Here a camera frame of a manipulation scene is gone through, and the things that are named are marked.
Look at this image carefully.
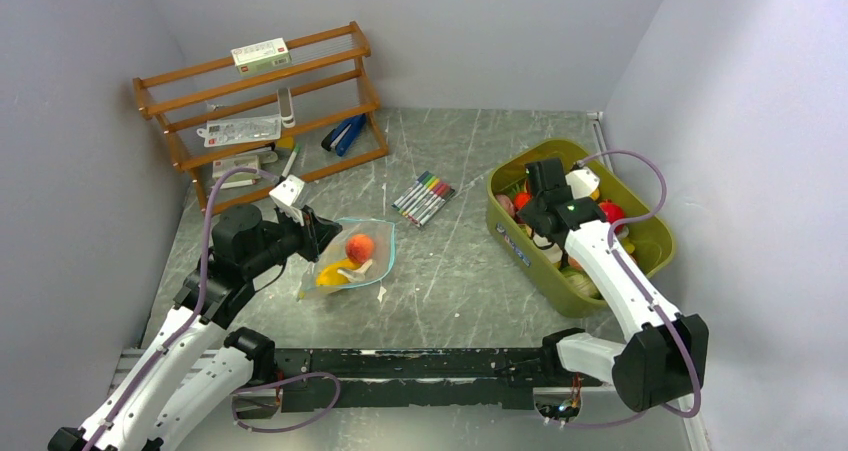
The wooden three-tier rack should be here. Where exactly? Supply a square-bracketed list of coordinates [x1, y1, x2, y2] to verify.
[132, 21, 390, 212]

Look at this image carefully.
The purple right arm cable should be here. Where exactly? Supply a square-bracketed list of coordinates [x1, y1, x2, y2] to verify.
[576, 149, 704, 419]

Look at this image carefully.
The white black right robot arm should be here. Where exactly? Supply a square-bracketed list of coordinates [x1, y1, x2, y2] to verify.
[518, 158, 709, 418]

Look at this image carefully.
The blue stapler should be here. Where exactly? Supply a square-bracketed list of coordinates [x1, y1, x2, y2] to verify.
[321, 114, 367, 157]

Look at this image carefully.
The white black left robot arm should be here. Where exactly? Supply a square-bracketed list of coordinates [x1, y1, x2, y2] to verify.
[47, 205, 343, 450]

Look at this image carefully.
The red toy carrot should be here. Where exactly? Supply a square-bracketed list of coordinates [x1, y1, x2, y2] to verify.
[513, 192, 532, 211]

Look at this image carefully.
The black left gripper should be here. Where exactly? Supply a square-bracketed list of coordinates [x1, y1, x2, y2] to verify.
[243, 202, 341, 277]

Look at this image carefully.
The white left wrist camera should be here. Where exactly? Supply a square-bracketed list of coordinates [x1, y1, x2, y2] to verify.
[269, 175, 305, 226]

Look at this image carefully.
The red toy pomegranate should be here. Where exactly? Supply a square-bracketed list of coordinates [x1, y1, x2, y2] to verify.
[598, 200, 626, 229]

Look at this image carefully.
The flat white package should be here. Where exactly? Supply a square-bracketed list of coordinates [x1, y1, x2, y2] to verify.
[196, 115, 282, 148]

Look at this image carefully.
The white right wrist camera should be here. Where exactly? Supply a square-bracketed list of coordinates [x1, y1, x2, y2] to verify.
[565, 167, 601, 201]

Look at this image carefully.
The white green marker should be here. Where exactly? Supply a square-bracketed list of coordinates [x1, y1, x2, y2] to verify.
[281, 144, 300, 179]

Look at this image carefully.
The small white box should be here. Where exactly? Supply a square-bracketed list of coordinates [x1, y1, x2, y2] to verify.
[212, 155, 261, 189]

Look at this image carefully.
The clear zip top bag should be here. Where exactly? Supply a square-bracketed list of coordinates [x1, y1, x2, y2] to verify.
[296, 218, 396, 301]

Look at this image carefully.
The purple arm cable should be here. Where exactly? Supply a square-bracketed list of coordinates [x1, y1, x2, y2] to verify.
[576, 149, 704, 419]
[78, 166, 280, 451]

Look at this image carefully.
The green toy cabbage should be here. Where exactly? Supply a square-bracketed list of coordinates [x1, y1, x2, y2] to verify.
[561, 267, 602, 299]

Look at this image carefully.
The coloured marker pen set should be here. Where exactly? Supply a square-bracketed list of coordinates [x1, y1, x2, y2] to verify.
[392, 171, 456, 228]

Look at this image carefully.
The toy peach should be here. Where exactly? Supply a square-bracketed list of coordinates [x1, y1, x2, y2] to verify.
[345, 233, 376, 265]

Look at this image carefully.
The white upright device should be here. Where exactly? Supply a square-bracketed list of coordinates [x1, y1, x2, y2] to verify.
[277, 87, 296, 129]

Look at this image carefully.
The white green box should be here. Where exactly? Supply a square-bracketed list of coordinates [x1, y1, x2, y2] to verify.
[230, 38, 292, 78]

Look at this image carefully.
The yellow toy mango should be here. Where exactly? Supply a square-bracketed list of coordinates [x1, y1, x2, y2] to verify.
[315, 258, 361, 286]

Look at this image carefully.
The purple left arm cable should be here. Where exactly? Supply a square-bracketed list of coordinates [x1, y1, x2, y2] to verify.
[78, 166, 280, 451]

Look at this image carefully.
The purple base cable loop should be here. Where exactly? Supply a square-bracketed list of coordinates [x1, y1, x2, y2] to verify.
[230, 369, 344, 435]

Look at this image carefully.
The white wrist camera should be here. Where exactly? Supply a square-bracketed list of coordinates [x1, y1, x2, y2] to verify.
[565, 167, 601, 201]
[269, 175, 305, 226]

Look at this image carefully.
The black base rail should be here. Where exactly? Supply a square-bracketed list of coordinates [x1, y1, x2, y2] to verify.
[275, 347, 601, 412]

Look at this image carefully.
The olive green plastic bin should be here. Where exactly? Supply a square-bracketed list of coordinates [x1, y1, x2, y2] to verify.
[486, 139, 675, 318]

